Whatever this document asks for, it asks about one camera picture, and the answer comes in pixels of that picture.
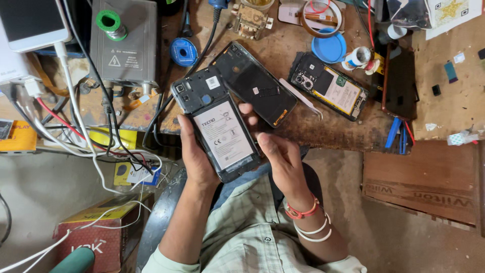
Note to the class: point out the blue plastic pry tools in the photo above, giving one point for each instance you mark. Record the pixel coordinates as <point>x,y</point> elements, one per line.
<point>394,132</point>

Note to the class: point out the teal rectangular strip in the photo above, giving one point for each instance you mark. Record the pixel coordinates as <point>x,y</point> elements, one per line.
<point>451,72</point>

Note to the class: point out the white bangle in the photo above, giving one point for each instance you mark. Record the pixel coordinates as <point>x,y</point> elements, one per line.
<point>316,229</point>
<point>318,239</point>

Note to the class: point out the person's left hand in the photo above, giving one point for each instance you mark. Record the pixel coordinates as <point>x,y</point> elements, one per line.
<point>195,159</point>

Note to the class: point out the opened phone yellow-edged battery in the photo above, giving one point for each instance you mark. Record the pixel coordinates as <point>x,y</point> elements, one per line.
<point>333,89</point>

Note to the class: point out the blue yellow small packet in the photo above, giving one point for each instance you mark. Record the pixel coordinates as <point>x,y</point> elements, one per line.
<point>123,172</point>

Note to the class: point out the orange yellow flat box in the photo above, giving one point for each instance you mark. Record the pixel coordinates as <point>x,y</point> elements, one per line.
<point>19,138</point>

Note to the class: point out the small copper transformer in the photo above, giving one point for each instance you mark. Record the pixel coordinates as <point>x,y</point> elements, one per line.
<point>251,21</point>

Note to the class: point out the dark plastic bag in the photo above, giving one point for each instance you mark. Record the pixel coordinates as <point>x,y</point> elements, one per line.
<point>409,13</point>

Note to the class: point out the small black square part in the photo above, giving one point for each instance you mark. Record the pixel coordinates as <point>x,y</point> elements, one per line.
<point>436,90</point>

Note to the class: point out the small white label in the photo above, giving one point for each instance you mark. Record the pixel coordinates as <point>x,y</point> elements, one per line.
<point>459,57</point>

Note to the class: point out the white smartphone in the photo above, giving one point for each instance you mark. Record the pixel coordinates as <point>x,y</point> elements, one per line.
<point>32,21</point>

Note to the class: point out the small white cap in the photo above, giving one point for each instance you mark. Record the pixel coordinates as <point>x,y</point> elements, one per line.
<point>397,32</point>

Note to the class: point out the crumpled clear tape piece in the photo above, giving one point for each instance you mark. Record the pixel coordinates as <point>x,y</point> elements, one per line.
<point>460,138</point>

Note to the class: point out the black phone white battery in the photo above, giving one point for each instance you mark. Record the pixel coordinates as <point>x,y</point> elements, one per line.
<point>221,134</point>

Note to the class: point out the white printed paper sheet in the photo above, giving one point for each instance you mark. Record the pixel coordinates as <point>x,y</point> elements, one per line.
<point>451,15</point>

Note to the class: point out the light green checked shirt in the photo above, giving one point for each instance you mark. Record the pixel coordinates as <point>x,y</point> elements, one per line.
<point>246,235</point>

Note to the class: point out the blue solder wick spool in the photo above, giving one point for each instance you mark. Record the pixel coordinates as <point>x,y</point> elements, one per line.
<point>183,52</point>

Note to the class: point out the grey metal power supply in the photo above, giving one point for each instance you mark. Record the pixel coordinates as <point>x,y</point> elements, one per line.
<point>129,60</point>

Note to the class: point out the person's right hand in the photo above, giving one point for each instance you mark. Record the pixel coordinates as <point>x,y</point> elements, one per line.
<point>288,170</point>

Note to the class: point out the white power adapter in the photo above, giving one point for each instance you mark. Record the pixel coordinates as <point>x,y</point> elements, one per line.
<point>17,64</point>

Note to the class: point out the blue jeans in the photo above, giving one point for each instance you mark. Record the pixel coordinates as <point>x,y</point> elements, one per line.
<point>246,176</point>

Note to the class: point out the red yellow cardboard box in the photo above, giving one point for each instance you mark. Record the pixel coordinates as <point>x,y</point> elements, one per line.
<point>98,235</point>

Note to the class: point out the black phone back cover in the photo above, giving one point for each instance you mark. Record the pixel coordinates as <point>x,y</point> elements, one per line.
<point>257,85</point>

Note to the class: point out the brown tape roll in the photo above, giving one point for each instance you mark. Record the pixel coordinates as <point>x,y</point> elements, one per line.
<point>307,26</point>

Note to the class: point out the brown wooden board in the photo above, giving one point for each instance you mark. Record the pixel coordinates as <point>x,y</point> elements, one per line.
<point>420,182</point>

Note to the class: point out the blue plastic lid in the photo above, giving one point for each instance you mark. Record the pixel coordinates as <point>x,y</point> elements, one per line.
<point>327,47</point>

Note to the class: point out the metal tweezers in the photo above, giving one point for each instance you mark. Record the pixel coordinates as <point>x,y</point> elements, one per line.
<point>301,96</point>

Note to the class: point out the white glue tube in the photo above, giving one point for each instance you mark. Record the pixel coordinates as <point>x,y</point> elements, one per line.
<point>356,57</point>

